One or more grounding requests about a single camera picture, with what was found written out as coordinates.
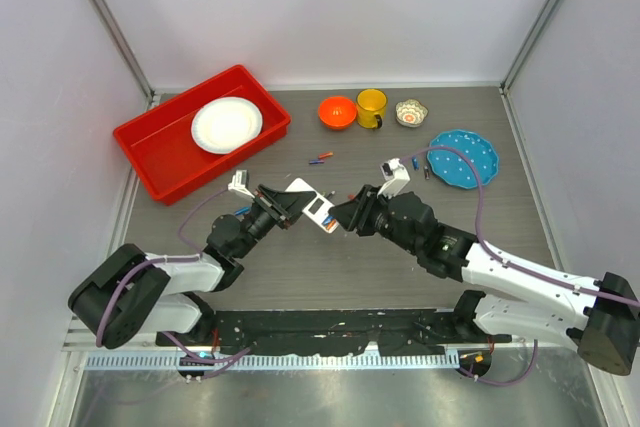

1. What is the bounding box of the white remote control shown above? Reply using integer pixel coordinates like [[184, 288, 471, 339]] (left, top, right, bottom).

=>
[[285, 178, 338, 234]]

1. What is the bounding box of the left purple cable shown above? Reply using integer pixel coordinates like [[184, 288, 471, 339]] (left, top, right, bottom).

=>
[[95, 186, 231, 348]]

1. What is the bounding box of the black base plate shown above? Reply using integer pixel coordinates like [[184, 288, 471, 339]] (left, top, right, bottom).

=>
[[177, 309, 512, 357]]

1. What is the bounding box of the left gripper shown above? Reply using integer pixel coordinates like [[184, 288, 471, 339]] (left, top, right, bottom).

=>
[[235, 185, 316, 259]]

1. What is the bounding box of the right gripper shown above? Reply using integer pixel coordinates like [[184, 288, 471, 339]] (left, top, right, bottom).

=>
[[329, 185, 421, 256]]

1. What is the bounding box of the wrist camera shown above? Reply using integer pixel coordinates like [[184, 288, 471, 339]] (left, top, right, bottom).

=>
[[377, 158, 410, 198], [227, 169, 254, 201]]

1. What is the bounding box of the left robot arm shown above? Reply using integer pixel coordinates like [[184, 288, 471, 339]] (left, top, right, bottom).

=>
[[67, 185, 316, 349]]

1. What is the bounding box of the red plastic bin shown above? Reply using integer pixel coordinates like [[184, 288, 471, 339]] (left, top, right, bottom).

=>
[[113, 65, 291, 205]]

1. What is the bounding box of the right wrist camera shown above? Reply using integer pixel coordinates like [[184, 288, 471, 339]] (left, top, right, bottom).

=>
[[377, 158, 410, 198]]

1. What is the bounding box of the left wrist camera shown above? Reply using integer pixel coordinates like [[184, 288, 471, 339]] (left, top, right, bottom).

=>
[[227, 169, 254, 201]]

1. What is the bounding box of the orange bowl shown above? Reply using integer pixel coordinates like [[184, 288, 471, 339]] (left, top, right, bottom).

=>
[[317, 96, 357, 130]]

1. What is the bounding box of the patterned small bowl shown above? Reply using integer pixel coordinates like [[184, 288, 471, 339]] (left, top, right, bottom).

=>
[[395, 99, 429, 128]]

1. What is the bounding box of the white cable duct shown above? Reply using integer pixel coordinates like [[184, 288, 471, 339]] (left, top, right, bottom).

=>
[[85, 349, 459, 373]]

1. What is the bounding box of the blue dotted plate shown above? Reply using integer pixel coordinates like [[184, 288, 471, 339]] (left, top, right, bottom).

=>
[[426, 129, 500, 190]]

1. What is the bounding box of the white paper plate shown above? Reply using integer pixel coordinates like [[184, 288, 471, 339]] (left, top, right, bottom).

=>
[[191, 97, 263, 155]]

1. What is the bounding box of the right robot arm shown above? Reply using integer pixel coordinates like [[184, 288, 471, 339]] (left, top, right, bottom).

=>
[[329, 185, 639, 376]]

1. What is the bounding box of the yellow mug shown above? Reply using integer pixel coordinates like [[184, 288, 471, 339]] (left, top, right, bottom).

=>
[[356, 89, 387, 130]]

